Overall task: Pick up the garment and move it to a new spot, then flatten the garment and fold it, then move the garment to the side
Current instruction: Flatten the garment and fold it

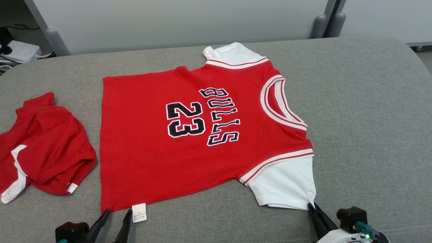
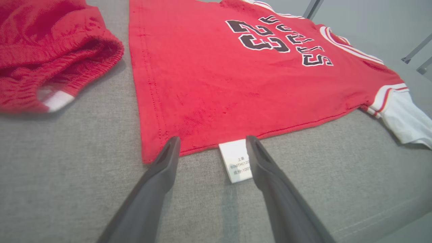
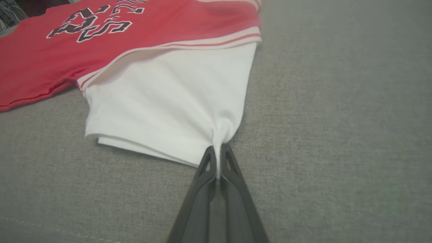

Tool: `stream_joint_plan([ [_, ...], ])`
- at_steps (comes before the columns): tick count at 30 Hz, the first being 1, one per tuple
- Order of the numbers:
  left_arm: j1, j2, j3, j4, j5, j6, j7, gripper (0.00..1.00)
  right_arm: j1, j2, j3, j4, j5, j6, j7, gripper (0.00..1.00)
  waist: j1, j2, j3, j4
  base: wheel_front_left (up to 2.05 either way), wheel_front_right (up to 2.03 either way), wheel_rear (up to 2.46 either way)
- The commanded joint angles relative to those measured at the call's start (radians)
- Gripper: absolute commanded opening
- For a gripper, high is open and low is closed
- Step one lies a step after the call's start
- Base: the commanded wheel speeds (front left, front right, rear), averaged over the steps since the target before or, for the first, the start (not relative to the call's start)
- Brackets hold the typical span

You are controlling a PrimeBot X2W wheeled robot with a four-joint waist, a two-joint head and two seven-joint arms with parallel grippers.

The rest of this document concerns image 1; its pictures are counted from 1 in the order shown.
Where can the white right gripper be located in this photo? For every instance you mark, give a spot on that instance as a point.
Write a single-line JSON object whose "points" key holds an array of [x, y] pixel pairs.
{"points": [[341, 238]]}

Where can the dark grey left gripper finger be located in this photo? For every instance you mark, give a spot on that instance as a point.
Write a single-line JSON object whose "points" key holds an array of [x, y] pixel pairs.
{"points": [[98, 229], [124, 231]]}

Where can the red Bulls 23 jersey shirt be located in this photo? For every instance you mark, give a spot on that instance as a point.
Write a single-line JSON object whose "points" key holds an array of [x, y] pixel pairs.
{"points": [[141, 155]]}

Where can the red Bulls 23 shorts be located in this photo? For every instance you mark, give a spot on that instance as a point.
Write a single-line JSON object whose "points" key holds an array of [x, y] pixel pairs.
{"points": [[50, 141]]}

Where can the white power strip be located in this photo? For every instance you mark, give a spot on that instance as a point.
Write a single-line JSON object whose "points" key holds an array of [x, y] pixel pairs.
{"points": [[23, 50]]}

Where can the grey caster wheel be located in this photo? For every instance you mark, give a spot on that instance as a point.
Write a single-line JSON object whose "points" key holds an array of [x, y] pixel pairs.
{"points": [[418, 48]]}

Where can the black power adapter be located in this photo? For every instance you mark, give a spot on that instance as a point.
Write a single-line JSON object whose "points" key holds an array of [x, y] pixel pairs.
{"points": [[5, 37]]}

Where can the white partition panel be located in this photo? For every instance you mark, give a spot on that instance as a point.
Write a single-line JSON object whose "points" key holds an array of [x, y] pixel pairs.
{"points": [[388, 17], [185, 20]]}

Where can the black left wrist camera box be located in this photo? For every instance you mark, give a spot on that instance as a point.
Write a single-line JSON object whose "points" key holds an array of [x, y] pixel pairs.
{"points": [[71, 231]]}

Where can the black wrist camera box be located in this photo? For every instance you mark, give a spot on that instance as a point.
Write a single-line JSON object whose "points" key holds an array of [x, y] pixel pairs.
{"points": [[71, 231], [351, 217]]}

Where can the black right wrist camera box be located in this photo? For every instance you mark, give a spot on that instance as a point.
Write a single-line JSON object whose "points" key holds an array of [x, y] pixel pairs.
{"points": [[351, 217]]}

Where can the grey partition post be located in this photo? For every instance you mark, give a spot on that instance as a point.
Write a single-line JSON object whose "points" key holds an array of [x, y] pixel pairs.
{"points": [[55, 40], [339, 23], [318, 25]]}

